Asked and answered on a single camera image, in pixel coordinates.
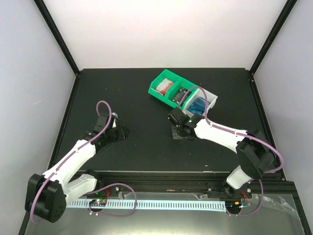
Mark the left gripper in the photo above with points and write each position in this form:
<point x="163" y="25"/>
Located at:
<point x="122" y="134"/>

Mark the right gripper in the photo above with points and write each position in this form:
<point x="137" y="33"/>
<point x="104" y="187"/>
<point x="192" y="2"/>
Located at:
<point x="189" y="136"/>

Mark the black leather card holder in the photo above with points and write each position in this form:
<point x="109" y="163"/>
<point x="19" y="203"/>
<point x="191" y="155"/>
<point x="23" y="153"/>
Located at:
<point x="182" y="133"/>

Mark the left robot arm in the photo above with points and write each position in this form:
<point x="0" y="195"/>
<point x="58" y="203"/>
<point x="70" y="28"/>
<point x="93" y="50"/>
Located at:
<point x="48" y="194"/>

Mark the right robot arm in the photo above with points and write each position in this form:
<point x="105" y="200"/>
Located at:
<point x="255" y="155"/>

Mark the black vip card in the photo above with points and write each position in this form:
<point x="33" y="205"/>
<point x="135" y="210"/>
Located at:
<point x="181" y="96"/>

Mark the red white card stack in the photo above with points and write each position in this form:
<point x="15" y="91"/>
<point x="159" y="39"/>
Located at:
<point x="164" y="86"/>

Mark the green bin middle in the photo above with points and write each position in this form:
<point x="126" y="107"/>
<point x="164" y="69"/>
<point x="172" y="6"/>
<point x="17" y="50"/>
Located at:
<point x="174" y="89"/>

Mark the green bin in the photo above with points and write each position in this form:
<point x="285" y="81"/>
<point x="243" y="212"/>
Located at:
<point x="164" y="74"/>
<point x="174" y="89"/>

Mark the white bin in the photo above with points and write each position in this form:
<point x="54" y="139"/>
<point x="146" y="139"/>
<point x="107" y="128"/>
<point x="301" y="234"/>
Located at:
<point x="201" y="92"/>

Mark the green bin left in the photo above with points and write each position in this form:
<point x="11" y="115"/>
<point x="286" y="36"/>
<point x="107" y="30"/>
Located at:
<point x="164" y="74"/>

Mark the left circuit board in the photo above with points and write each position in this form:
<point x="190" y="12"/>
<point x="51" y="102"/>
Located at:
<point x="98" y="203"/>

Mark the circuit board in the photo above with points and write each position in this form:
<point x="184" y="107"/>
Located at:
<point x="98" y="203"/>
<point x="237" y="205"/>

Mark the right circuit board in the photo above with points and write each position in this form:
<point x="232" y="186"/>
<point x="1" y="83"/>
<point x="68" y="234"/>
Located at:
<point x="237" y="205"/>

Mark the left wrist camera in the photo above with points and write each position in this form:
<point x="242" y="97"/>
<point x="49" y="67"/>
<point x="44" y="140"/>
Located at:
<point x="114" y="120"/>

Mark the white slotted cable duct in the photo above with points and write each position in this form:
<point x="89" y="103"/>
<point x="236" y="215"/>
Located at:
<point x="177" y="205"/>

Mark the black aluminium frame rail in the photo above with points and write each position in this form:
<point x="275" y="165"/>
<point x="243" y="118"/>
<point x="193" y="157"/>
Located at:
<point x="161" y="182"/>

